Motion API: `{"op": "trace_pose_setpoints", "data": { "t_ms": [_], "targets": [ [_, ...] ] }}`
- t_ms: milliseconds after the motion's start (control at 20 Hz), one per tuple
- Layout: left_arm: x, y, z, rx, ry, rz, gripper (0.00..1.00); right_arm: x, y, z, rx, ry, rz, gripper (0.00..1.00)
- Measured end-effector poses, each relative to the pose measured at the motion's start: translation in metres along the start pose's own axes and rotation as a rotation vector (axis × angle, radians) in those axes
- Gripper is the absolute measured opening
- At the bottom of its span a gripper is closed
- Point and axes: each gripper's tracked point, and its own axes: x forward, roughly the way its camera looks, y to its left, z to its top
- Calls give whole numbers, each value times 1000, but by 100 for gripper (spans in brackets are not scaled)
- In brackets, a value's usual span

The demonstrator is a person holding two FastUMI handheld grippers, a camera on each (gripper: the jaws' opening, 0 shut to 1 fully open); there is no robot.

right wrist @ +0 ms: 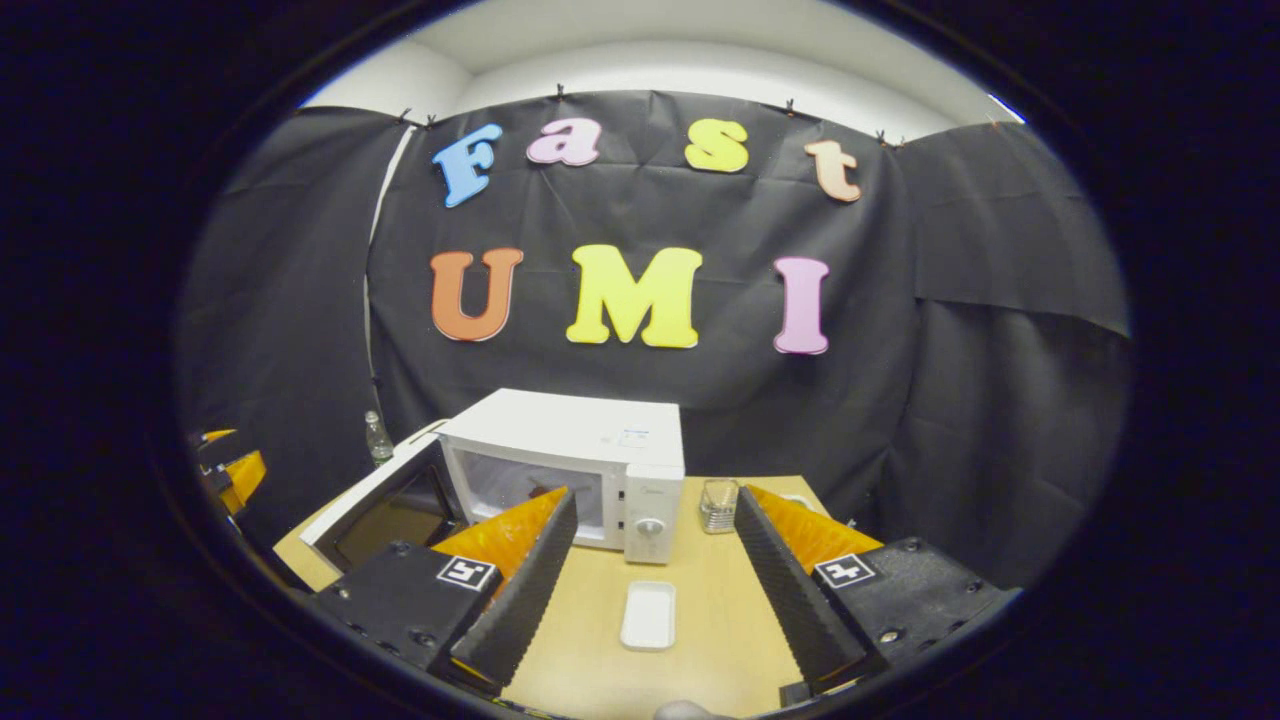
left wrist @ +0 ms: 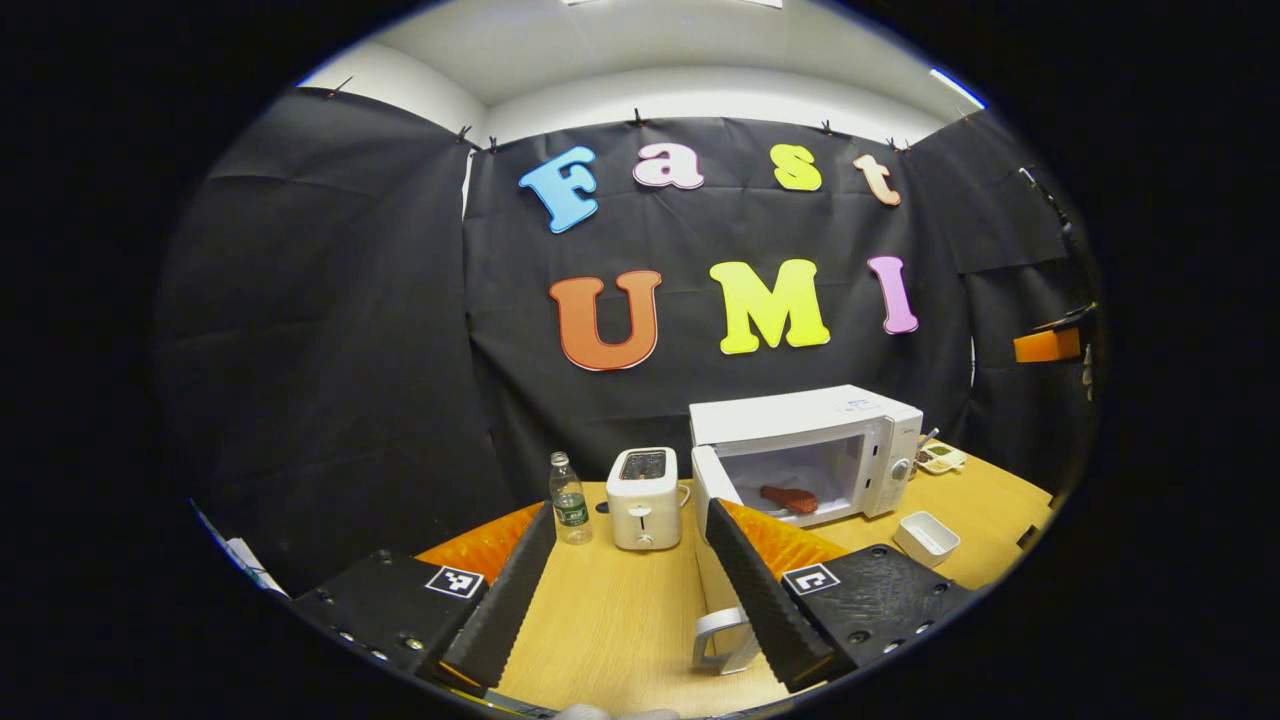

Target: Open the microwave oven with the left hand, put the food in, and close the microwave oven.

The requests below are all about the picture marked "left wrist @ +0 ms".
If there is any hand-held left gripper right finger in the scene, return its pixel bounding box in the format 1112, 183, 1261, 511
705, 497, 979, 695

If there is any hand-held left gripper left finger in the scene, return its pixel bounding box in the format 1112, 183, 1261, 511
289, 500, 559, 698

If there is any red-brown meat piece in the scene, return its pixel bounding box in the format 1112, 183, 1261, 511
759, 484, 820, 516

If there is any white microwave oven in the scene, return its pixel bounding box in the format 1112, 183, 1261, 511
689, 385, 924, 677

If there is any clear plastic water bottle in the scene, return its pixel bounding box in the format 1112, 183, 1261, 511
548, 451, 594, 546

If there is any white toaster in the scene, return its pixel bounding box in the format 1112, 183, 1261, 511
605, 446, 694, 552

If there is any white rectangular dish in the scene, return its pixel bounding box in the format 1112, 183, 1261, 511
892, 510, 962, 569

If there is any black backdrop cloth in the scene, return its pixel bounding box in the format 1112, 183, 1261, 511
155, 88, 1101, 596

